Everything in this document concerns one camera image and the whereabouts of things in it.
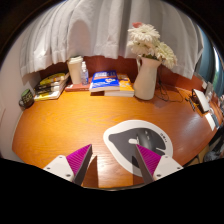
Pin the white ceramic jug vase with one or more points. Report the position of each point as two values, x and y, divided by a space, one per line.
146 83

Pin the yellow and white book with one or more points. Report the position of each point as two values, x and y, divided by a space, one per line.
48 95

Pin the white flower bouquet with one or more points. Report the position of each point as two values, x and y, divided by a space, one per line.
148 41

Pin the white and grey mouse pad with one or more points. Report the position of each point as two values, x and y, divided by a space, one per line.
116 140

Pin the white paper sheet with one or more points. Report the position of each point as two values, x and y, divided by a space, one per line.
212 120

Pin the white laptop stand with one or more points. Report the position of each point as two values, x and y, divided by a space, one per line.
201 100

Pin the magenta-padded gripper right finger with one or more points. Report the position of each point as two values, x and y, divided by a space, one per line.
165 165

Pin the white lidded cup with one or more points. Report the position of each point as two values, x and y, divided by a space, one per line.
75 70

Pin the dark grey computer mouse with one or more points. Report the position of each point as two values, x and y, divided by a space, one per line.
149 137

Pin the dark teal curtain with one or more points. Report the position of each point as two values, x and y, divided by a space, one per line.
206 56

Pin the red book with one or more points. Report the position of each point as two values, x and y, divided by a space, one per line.
75 87

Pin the clear sanitizer bottle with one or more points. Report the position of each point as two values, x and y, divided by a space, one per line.
84 76

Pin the white pleated curtain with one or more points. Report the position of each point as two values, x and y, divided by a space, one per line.
100 26

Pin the dark green mug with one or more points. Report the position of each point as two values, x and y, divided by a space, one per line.
27 99

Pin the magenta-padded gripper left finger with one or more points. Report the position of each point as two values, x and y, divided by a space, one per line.
60 166

